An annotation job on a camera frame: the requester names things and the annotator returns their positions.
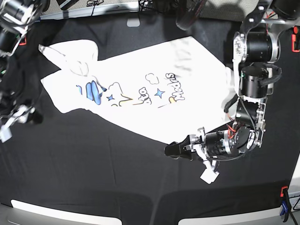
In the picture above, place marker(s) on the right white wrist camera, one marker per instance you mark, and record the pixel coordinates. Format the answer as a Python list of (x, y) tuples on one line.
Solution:
[(5, 132)]

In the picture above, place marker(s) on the white printed t-shirt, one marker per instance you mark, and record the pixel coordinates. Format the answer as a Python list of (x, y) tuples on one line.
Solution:
[(163, 92)]

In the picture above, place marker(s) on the right orange black clamp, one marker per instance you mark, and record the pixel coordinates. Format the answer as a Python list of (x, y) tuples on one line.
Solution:
[(296, 39)]

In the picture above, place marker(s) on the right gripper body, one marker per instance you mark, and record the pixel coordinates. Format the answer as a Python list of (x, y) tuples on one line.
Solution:
[(21, 115)]

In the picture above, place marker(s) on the orange black clamp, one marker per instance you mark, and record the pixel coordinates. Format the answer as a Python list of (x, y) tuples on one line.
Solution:
[(23, 42), (296, 39)]

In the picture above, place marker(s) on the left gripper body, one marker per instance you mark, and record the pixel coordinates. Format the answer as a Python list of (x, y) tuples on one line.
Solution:
[(212, 146)]

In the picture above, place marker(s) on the grey camera mount base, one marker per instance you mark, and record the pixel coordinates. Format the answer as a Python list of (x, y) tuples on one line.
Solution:
[(133, 21)]

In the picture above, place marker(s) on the black table cloth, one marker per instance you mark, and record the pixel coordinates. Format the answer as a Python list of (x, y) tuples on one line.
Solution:
[(81, 163)]

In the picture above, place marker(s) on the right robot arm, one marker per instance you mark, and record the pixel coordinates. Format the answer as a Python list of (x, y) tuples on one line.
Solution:
[(16, 19)]

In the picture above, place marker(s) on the left orange black clamp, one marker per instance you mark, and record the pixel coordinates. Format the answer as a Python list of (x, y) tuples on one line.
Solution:
[(23, 42)]

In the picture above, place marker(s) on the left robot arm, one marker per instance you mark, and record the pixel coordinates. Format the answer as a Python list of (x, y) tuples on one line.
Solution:
[(256, 48)]

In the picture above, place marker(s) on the front right blue clamp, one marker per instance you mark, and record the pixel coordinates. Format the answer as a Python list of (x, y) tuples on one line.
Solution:
[(285, 203)]

